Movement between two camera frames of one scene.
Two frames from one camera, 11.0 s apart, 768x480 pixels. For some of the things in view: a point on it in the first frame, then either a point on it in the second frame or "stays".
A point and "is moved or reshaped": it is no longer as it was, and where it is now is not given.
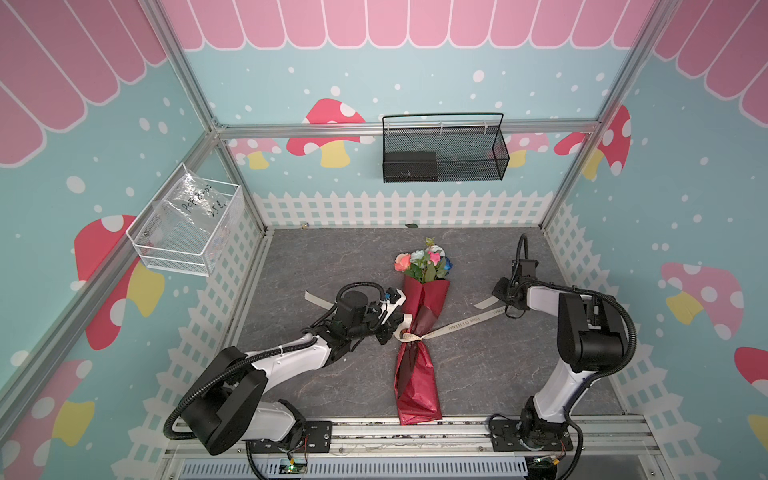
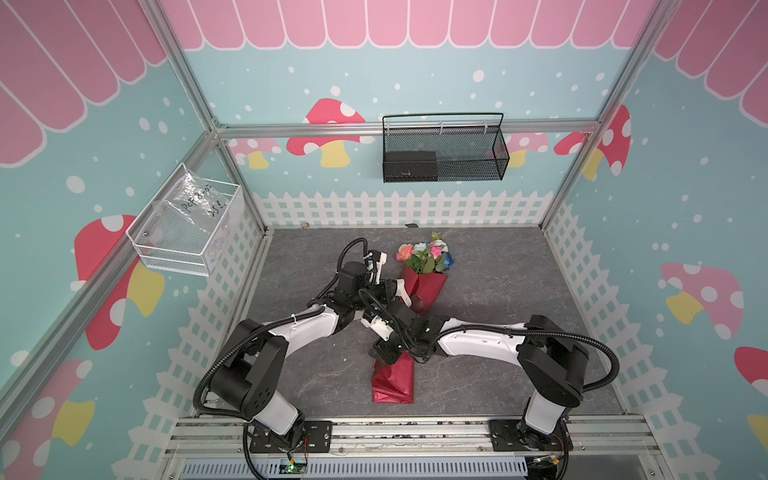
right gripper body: (504, 291) -> (387, 346)
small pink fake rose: (434, 257) is moved or reshaped
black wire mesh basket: (443, 147) stays
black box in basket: (408, 166) stays
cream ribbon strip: (412, 334) -> (401, 291)
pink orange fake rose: (402, 262) is moved or reshaped
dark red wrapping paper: (416, 386) -> (393, 379)
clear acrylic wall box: (188, 224) stays
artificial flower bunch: (423, 271) is moved or reshaped
